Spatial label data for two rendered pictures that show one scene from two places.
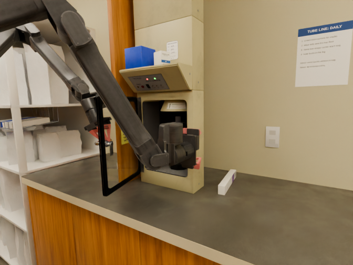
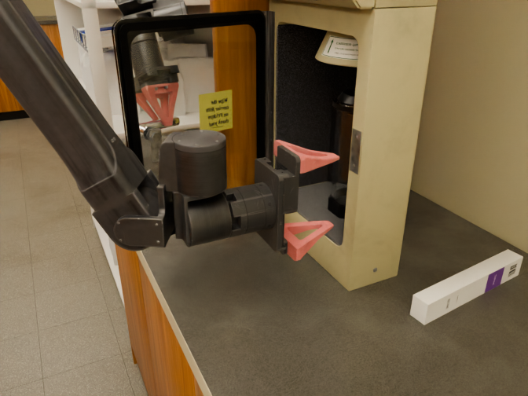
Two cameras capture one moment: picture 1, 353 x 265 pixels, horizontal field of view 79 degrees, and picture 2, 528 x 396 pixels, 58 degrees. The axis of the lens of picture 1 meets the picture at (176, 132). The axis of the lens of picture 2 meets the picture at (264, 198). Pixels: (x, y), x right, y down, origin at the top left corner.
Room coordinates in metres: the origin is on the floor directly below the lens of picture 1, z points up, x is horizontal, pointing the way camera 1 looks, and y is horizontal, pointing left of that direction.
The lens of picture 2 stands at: (0.27, -0.30, 1.46)
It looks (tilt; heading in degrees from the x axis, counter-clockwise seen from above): 26 degrees down; 31
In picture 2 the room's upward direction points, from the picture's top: straight up
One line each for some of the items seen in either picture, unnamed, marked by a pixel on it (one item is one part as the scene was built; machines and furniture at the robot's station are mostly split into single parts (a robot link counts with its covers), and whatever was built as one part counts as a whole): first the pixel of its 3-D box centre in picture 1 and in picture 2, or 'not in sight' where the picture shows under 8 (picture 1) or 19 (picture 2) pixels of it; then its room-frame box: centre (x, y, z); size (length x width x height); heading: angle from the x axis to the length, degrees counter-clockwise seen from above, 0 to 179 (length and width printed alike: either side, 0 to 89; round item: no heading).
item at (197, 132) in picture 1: (194, 137); (304, 172); (0.76, -0.06, 1.23); 0.09 x 0.07 x 0.07; 147
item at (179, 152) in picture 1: (174, 152); (203, 213); (0.65, 0.01, 1.21); 0.07 x 0.06 x 0.07; 147
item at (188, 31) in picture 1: (177, 108); (370, 50); (1.13, -0.01, 1.33); 0.32 x 0.25 x 0.77; 57
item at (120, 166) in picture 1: (122, 141); (202, 126); (0.95, 0.25, 1.19); 0.30 x 0.01 x 0.40; 161
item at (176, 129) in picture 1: (163, 142); (174, 184); (0.64, 0.04, 1.24); 0.12 x 0.09 x 0.11; 117
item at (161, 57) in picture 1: (162, 59); not in sight; (0.95, 0.06, 1.54); 0.05 x 0.05 x 0.06; 42
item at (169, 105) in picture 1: (177, 105); (366, 42); (1.10, -0.01, 1.34); 0.18 x 0.18 x 0.05
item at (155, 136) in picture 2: (110, 148); (155, 144); (0.85, 0.27, 1.18); 0.02 x 0.02 x 0.06; 71
